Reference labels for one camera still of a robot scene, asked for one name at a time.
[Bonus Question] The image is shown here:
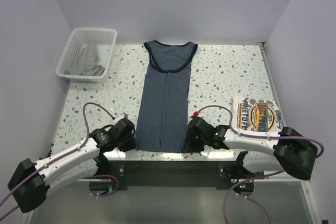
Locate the blue tank top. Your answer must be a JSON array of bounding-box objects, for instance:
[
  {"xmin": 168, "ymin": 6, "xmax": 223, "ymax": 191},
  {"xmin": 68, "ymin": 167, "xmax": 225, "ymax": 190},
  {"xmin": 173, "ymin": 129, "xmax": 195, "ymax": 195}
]
[{"xmin": 135, "ymin": 40, "xmax": 198, "ymax": 153}]

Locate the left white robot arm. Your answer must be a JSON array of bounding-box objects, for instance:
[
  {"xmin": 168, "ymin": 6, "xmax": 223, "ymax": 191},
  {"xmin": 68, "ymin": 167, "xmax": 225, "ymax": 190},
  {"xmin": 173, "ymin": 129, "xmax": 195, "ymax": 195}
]
[{"xmin": 7, "ymin": 118, "xmax": 137, "ymax": 214}]

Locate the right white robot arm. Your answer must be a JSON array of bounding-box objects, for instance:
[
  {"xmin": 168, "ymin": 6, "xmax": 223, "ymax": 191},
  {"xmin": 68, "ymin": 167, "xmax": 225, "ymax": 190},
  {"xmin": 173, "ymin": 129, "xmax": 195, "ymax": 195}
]
[{"xmin": 184, "ymin": 117, "xmax": 318, "ymax": 180}]

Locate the folded white printed shirt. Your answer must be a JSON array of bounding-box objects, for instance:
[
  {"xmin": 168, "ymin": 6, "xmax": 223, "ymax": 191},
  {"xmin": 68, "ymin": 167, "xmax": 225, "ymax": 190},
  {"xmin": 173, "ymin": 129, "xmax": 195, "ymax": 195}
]
[{"xmin": 232, "ymin": 96, "xmax": 284, "ymax": 132}]

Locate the grey garment in basket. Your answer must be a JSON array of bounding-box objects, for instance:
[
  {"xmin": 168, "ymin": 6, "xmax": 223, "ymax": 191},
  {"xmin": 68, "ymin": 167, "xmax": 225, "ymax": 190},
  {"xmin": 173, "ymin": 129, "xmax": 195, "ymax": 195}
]
[{"xmin": 65, "ymin": 43, "xmax": 105, "ymax": 77}]

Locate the white plastic laundry basket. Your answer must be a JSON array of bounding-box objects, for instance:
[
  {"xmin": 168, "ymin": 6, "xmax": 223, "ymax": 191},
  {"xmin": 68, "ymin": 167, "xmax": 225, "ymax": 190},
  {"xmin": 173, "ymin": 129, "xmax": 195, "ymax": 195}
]
[{"xmin": 56, "ymin": 27, "xmax": 117, "ymax": 83}]

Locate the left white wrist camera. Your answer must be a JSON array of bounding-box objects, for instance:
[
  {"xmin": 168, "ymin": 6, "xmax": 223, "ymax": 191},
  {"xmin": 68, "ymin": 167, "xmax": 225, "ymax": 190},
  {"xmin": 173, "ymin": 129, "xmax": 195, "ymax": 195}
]
[{"xmin": 113, "ymin": 112, "xmax": 128, "ymax": 123}]

